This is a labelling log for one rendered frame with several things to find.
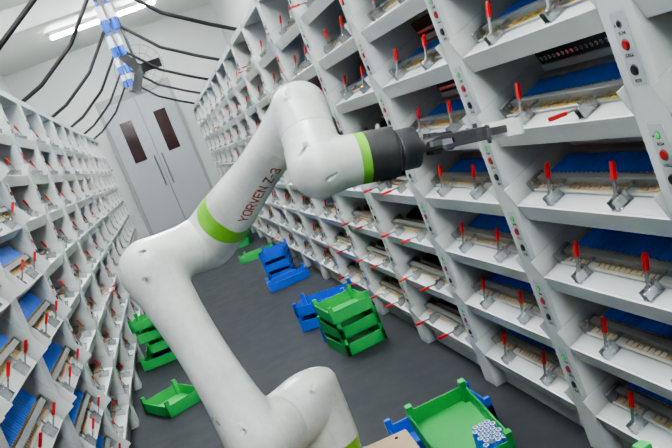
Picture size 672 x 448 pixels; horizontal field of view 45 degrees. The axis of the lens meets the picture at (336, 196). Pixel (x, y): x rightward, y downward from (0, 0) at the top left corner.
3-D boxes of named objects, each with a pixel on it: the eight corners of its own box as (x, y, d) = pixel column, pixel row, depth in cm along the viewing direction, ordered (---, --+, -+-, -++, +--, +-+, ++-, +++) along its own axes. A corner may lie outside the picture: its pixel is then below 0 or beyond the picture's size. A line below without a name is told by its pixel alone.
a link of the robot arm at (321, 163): (296, 216, 143) (297, 181, 134) (278, 160, 150) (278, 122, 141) (372, 199, 146) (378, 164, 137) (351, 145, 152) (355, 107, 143)
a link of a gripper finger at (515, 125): (484, 124, 147) (486, 124, 147) (520, 116, 149) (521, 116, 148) (487, 140, 147) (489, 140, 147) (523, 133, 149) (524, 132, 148)
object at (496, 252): (536, 285, 209) (503, 245, 206) (452, 260, 268) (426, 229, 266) (591, 231, 212) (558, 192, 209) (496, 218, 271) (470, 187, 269)
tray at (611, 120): (650, 136, 136) (616, 92, 135) (501, 147, 196) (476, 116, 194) (730, 58, 139) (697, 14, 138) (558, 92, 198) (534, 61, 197)
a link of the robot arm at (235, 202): (261, 232, 169) (213, 230, 163) (249, 187, 175) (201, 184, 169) (349, 120, 146) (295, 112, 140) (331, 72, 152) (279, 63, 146)
